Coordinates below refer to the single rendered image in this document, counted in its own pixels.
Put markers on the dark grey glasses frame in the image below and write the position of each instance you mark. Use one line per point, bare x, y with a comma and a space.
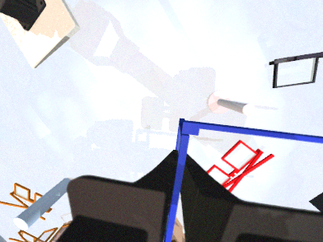
295, 70

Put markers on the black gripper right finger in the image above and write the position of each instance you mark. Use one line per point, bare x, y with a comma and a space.
211, 213

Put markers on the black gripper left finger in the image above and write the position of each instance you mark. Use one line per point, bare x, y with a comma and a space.
144, 203

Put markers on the red glasses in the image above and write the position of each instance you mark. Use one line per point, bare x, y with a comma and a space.
239, 156

